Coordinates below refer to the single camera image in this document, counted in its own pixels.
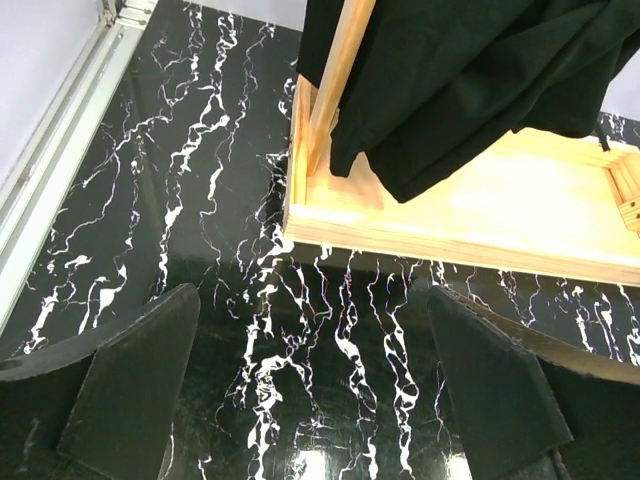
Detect left aluminium frame post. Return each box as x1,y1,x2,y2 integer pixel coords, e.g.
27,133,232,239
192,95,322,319
1,1,157,324

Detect wooden clothes rack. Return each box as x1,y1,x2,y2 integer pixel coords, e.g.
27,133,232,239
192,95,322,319
283,1,639,286

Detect black trousers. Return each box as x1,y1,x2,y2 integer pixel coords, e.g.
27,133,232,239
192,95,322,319
297,0,639,203

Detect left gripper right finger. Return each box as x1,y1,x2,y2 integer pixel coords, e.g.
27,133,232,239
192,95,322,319
427,287,639,479

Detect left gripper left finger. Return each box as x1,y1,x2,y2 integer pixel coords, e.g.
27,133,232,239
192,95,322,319
1,284,200,479

